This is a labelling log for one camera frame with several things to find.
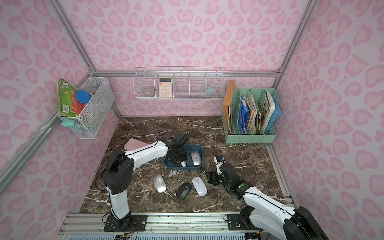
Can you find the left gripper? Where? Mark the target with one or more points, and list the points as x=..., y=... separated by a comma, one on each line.
x=178, y=152

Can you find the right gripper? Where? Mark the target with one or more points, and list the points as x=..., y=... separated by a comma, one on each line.
x=214, y=177

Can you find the teal storage box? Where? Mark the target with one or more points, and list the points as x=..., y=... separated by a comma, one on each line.
x=190, y=166

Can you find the black Lecoo mouse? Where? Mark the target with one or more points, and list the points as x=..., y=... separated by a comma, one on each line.
x=183, y=190

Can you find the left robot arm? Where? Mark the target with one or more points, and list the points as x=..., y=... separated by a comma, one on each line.
x=119, y=171

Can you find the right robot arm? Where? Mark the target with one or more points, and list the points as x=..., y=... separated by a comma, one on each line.
x=281, y=221

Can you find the silver white mouse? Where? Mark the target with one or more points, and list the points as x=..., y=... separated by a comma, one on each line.
x=196, y=158

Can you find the pink pencil case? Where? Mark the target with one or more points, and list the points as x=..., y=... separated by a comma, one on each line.
x=133, y=144

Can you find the pink calculator in basket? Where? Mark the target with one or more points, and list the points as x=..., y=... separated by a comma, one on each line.
x=165, y=87

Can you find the green file organizer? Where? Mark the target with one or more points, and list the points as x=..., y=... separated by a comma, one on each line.
x=261, y=106

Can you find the brown folder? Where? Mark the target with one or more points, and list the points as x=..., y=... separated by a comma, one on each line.
x=229, y=93

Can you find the light blue folder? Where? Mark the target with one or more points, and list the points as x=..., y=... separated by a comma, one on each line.
x=274, y=116

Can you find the blue round lid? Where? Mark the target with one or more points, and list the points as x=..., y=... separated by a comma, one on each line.
x=82, y=96

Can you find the mint green clip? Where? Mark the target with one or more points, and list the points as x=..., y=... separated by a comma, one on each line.
x=71, y=123

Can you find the green card package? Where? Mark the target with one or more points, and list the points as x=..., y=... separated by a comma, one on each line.
x=66, y=97

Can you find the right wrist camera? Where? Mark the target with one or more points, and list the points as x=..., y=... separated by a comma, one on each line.
x=219, y=160

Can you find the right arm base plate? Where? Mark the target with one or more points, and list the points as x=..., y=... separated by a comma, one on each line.
x=238, y=221

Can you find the white wire shelf basket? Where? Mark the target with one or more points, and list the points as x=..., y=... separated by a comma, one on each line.
x=188, y=84

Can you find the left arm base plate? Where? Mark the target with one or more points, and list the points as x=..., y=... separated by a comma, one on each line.
x=128, y=224

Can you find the white wire basket left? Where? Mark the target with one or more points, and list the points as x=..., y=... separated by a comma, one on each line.
x=92, y=115

